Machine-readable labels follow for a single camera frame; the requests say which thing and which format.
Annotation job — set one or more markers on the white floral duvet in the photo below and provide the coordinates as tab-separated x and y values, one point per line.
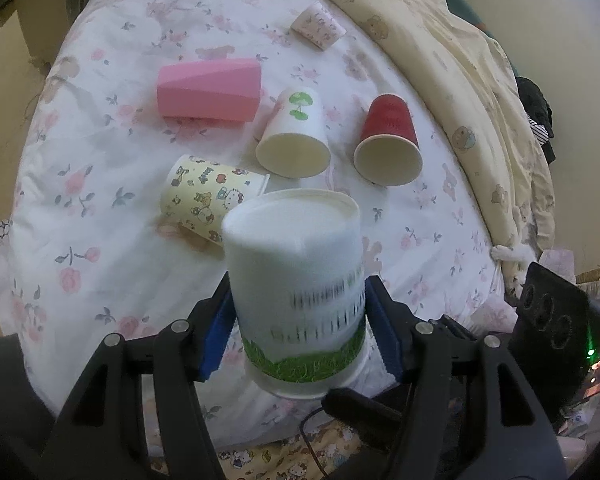
120	240

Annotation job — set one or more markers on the black clothing pile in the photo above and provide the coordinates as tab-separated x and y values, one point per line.
536	110

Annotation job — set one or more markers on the small pink patterned paper cup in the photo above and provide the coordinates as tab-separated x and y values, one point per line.
317	25

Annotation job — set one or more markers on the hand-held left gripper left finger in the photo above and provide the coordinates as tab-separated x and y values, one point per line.
219	332

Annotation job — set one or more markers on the pink faceted cup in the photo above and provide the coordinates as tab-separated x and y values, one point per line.
207	91

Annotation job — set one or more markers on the white cup with grass print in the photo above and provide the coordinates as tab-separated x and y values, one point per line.
290	260

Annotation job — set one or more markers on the red paper cup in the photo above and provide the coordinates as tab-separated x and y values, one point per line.
389	135

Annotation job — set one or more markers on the white cup with green print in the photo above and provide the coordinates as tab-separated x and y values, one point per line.
294	135

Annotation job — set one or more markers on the cream bear print blanket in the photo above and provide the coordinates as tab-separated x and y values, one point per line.
445	60

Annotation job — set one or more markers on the yellow cartoon bed sheet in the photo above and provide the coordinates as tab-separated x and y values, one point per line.
280	457

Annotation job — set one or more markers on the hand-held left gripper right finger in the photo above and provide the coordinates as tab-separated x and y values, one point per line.
384	332

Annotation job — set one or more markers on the yellow cartoon paper cup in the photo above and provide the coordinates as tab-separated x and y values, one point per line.
205	197

